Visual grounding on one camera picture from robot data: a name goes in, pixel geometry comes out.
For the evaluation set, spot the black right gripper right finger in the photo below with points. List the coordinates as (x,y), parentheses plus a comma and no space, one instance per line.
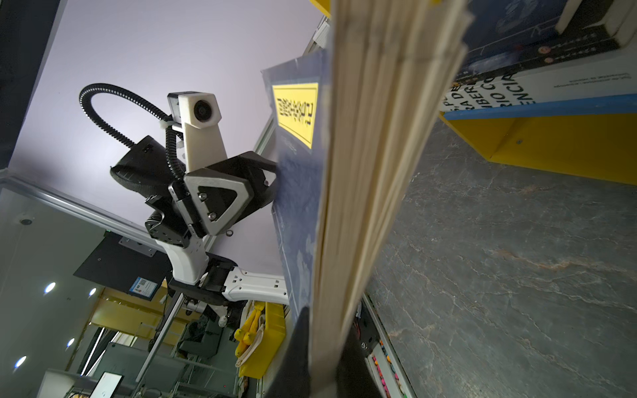
(354,379)

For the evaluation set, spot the dark blue book top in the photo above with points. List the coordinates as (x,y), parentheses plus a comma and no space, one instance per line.
(328,241)

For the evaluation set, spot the blue book landscape cover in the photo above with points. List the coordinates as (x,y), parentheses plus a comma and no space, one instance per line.
(501,24)

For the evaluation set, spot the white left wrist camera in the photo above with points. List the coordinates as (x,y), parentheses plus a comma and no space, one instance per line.
(198,116)

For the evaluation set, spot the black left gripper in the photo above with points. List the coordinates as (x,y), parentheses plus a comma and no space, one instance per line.
(220,199)

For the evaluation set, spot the white book black text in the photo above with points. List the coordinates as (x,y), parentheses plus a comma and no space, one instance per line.
(609,74)

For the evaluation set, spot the dark book white characters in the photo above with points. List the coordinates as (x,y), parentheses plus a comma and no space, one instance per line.
(568,47)

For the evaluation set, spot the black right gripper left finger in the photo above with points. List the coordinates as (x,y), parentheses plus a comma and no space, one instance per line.
(293,378)

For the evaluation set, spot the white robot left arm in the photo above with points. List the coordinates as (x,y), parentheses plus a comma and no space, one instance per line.
(215,279)

